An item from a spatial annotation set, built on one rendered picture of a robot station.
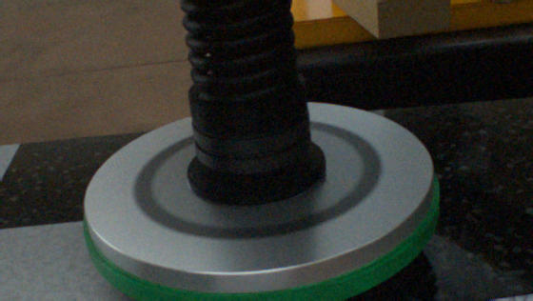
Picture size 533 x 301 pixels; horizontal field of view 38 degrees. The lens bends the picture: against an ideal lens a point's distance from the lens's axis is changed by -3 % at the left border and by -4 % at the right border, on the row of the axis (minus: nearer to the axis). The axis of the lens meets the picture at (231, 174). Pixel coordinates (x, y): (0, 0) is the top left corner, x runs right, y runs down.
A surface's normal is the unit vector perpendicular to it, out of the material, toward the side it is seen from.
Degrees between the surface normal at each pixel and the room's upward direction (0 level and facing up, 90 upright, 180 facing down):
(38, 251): 0
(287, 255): 0
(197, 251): 0
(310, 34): 90
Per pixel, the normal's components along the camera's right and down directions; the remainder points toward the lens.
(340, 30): 0.05, 0.46
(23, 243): -0.12, -0.88
